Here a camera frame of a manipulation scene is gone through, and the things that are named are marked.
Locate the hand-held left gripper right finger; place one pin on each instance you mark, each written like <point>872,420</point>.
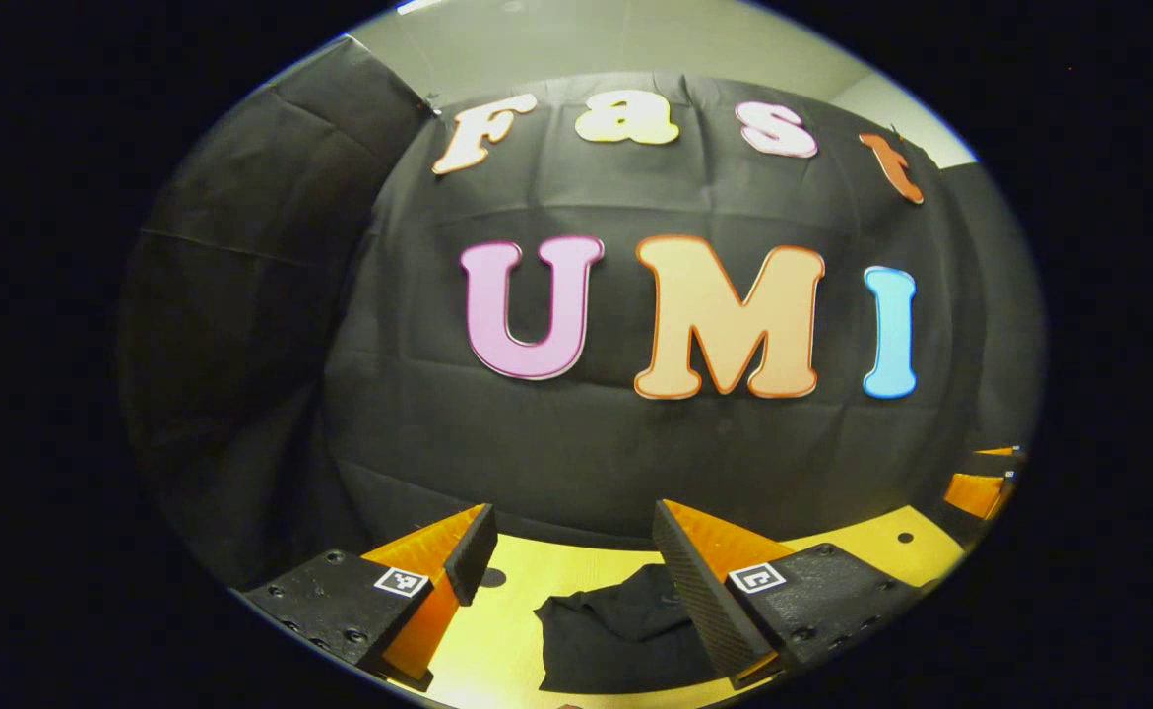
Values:
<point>699,591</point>

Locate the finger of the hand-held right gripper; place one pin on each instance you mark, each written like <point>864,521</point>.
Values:
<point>994,463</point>
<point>975,495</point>

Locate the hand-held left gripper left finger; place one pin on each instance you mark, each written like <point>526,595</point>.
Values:
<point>473,551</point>

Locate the black button jacket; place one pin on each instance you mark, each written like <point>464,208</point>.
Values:
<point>615,640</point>

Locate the black backdrop cloth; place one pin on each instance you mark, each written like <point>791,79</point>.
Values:
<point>556,443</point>

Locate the small black cloth clip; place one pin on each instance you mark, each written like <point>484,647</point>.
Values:
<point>431,102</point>

